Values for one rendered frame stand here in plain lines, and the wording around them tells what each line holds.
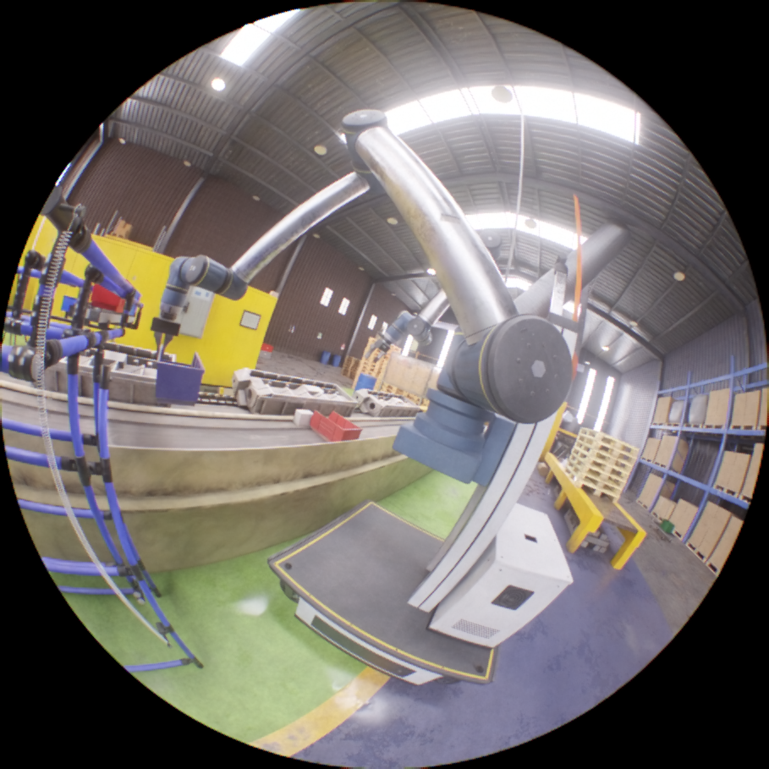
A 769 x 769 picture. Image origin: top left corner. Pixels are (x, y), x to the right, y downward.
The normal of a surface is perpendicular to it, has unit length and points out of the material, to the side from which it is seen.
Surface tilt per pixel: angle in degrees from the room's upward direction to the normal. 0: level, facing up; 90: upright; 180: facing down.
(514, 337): 87
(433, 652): 0
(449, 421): 90
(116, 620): 0
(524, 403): 96
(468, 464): 90
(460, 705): 0
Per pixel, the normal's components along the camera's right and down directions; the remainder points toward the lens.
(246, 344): 0.77, 0.33
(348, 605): 0.33, -0.94
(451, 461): -0.43, -0.07
